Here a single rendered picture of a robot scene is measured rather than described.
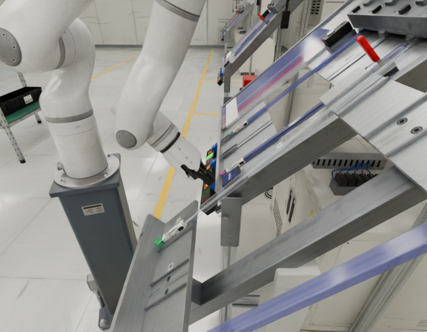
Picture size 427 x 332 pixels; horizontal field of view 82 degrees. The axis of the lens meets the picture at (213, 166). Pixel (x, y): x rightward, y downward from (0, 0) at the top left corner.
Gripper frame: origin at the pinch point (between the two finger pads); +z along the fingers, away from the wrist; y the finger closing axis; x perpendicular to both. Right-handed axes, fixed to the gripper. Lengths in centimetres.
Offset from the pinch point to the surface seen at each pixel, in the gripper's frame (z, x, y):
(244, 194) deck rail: 5.0, 8.7, 10.0
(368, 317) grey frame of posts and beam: 71, 10, 14
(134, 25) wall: -196, -224, -871
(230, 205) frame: 2.4, 6.2, 14.4
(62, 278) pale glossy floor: 4, -103, -11
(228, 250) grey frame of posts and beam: 15.9, -5.8, 13.0
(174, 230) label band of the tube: -7.3, -0.1, 25.7
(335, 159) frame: 34, 30, -21
